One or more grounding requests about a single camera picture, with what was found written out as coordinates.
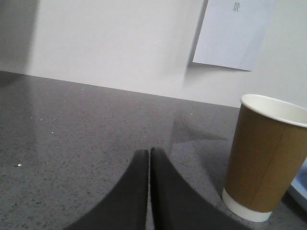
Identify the white paper sheet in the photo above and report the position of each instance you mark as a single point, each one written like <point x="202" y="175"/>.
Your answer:
<point x="232" y="32"/>

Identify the brown paper cup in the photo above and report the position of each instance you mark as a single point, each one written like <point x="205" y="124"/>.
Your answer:
<point x="268" y="149"/>

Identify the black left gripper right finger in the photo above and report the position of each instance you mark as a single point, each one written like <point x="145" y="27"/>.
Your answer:
<point x="176" y="205"/>

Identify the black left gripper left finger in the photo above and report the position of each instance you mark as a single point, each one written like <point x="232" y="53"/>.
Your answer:
<point x="125" y="206"/>

